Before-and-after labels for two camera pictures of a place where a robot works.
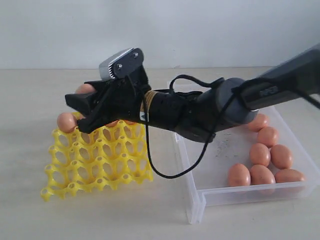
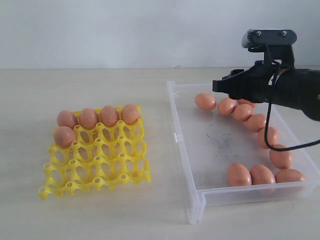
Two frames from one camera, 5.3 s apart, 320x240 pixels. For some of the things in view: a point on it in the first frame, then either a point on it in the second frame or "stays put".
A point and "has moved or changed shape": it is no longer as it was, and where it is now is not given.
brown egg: [281, 156] stays put
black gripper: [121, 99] → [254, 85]
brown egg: [288, 175] stays put
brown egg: [239, 175] stays put
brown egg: [257, 124] stays put
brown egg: [86, 88] has moved or changed shape
